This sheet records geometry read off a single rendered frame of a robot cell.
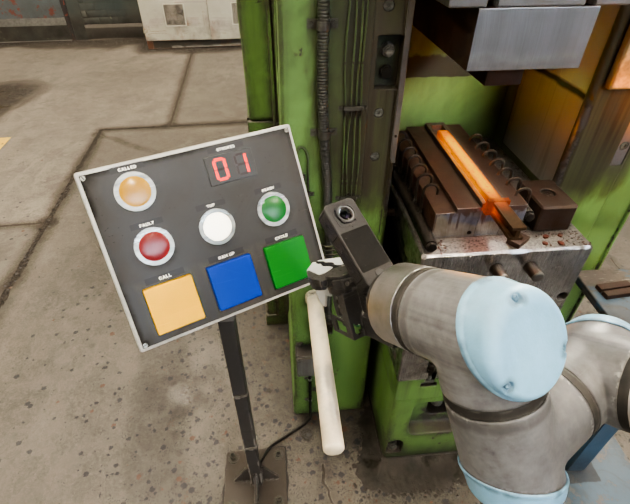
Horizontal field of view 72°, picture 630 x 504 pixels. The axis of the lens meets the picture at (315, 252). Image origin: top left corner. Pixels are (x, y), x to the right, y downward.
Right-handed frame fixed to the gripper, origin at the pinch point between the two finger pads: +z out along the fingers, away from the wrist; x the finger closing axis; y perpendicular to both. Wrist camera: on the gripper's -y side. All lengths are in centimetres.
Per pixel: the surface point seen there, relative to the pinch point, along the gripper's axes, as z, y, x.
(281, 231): 11.0, -4.6, 0.2
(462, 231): 13.0, 8.5, 41.5
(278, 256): 10.3, -0.8, -1.8
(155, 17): 519, -218, 105
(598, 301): 3, 34, 68
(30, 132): 370, -90, -55
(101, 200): 11.0, -17.1, -24.8
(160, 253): 10.6, -7.4, -19.6
